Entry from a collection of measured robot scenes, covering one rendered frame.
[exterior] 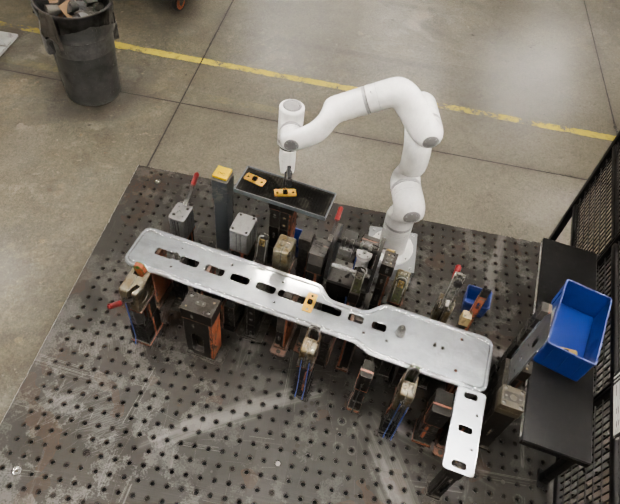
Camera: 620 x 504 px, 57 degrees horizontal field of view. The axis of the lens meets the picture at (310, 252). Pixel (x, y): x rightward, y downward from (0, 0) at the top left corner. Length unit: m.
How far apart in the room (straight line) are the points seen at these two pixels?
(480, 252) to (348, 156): 1.61
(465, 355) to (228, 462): 0.91
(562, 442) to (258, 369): 1.09
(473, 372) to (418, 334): 0.22
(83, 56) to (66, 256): 1.40
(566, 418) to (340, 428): 0.77
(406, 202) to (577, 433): 0.97
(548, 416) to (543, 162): 2.80
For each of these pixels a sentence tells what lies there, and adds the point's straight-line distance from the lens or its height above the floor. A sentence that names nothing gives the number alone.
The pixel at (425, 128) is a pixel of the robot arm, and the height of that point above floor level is 1.58.
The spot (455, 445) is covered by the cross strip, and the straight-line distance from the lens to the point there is 1.96.
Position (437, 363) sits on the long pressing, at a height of 1.00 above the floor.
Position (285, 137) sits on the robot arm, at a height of 1.52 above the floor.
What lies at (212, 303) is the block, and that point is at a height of 1.03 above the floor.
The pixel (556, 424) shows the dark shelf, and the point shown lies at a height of 1.03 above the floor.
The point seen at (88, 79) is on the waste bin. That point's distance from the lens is 4.38.
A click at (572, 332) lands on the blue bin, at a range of 2.29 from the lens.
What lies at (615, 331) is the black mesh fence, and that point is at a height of 1.16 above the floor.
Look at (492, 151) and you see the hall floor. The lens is 4.51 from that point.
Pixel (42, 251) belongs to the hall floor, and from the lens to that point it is 3.66.
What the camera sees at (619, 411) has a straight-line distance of 2.01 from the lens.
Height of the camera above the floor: 2.75
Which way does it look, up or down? 52 degrees down
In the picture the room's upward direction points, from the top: 9 degrees clockwise
